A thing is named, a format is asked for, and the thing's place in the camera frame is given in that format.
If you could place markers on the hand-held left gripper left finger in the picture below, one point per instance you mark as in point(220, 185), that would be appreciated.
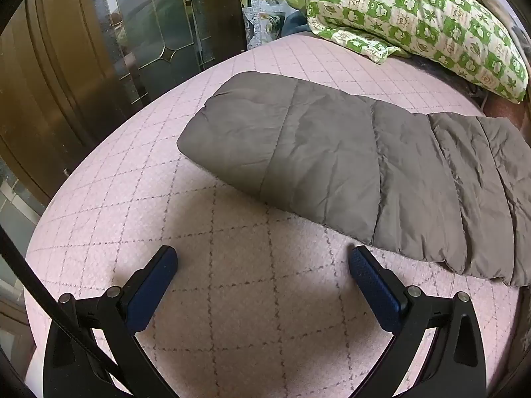
point(151, 294)

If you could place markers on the green patterned pillow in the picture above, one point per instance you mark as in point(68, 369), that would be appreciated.
point(415, 12)

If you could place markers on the dark blue cloth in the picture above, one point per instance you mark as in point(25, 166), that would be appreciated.
point(295, 23)

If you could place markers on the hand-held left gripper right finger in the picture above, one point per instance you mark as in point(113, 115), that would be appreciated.
point(373, 290)

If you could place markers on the wooden wardrobe with glass door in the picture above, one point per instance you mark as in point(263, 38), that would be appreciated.
point(49, 70)

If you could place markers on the floral patterned panel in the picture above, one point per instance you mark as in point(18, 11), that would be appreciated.
point(261, 12)

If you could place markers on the grey quilted jacket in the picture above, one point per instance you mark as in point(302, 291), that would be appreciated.
point(332, 153)

